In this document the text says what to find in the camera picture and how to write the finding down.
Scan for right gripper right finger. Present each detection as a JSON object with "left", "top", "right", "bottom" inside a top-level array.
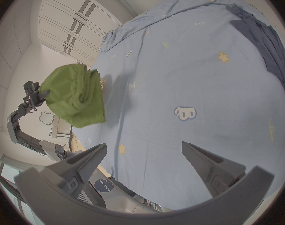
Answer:
[{"left": 181, "top": 141, "right": 247, "bottom": 198}]

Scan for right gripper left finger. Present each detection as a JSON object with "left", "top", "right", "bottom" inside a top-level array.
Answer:
[{"left": 43, "top": 143, "right": 108, "bottom": 196}]

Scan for green shorts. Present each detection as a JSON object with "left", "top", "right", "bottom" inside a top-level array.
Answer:
[{"left": 39, "top": 63, "right": 106, "bottom": 129}]

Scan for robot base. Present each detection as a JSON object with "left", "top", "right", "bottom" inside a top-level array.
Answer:
[{"left": 77, "top": 165, "right": 176, "bottom": 214}]

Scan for bed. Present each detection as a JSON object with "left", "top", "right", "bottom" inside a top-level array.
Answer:
[{"left": 71, "top": 0, "right": 285, "bottom": 211}]

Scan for dark blue garment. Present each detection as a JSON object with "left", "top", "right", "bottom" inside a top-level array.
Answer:
[{"left": 226, "top": 5, "right": 285, "bottom": 98}]

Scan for window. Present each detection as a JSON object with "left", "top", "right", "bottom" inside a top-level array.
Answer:
[{"left": 0, "top": 155, "right": 41, "bottom": 220}]

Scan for white wardrobe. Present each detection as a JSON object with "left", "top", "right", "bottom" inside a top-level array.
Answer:
[{"left": 38, "top": 0, "right": 133, "bottom": 64}]

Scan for pale blue quilt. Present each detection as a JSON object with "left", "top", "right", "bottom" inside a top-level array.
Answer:
[{"left": 99, "top": 0, "right": 235, "bottom": 53}]

